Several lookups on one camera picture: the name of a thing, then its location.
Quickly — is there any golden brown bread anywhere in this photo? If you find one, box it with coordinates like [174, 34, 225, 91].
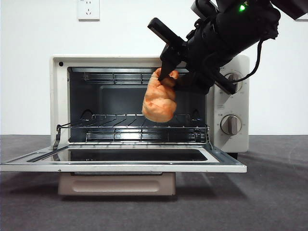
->
[141, 67, 180, 123]

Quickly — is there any oven door with beige handle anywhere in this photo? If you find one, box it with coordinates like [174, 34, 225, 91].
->
[0, 144, 248, 196]

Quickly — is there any temperature oven knob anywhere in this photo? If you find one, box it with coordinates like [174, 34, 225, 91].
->
[226, 73, 244, 92]

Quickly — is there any timer oven knob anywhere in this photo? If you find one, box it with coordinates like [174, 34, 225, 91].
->
[220, 115, 243, 136]

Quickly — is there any white toaster oven body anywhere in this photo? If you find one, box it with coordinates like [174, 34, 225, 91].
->
[50, 54, 250, 159]

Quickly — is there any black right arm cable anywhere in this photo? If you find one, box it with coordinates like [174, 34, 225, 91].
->
[226, 38, 264, 85]

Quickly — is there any metal wire oven rack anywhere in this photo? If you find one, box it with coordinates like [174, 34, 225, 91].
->
[57, 114, 210, 143]

